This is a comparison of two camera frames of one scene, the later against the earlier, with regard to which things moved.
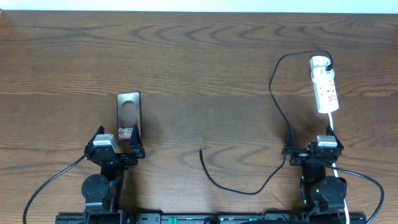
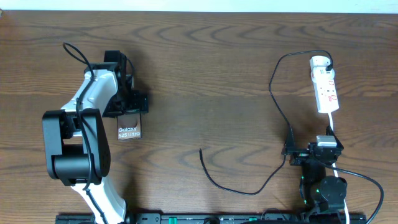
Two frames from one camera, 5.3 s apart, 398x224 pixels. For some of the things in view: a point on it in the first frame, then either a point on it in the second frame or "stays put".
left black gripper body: [120, 157] → [134, 104]
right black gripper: [300, 155] stays put
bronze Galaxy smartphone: [129, 112] stays put
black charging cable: [330, 66] stays put
